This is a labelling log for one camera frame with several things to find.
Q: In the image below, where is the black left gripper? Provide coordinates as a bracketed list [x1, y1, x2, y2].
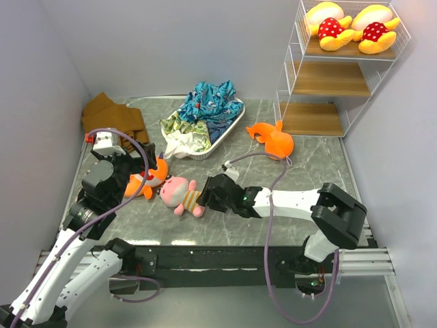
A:
[92, 139, 156, 206]

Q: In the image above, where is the pink pig plush striped shirt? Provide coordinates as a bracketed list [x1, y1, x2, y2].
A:
[158, 176, 206, 218]

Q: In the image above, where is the orange fox plush toy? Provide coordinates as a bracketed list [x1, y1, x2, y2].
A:
[124, 152, 168, 200]

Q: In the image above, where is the yellow plush red dotted dress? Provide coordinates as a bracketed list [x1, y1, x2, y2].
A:
[351, 4, 401, 55]

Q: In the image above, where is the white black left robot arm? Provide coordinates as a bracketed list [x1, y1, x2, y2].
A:
[1, 143, 157, 327]

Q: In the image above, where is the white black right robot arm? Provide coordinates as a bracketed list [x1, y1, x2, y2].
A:
[197, 174, 367, 275]

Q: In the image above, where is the green white patterned cloth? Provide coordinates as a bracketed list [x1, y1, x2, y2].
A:
[160, 111, 212, 159]

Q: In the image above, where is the white plastic laundry basket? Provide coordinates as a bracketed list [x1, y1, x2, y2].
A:
[160, 92, 245, 160]

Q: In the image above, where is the brown folded cloth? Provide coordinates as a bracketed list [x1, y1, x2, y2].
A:
[81, 92, 149, 143]

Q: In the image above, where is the blue patterned cloth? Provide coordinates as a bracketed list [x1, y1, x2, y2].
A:
[178, 80, 244, 144]

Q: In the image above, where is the orange whale plush toy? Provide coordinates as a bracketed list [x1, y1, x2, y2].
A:
[246, 120, 294, 166]

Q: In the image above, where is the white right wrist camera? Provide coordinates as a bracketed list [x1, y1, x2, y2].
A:
[222, 161, 240, 182]

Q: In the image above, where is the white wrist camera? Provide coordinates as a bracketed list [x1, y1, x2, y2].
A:
[85, 132, 126, 156]
[222, 161, 240, 182]

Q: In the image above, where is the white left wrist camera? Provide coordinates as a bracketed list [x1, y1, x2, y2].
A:
[85, 132, 126, 156]

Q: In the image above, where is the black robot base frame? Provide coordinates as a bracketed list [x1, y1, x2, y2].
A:
[33, 244, 393, 291]

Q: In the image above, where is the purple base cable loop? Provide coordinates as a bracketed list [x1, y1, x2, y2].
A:
[109, 275, 162, 304]

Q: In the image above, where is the white wire wooden shelf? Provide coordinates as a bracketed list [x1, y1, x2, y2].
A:
[274, 1, 410, 137]

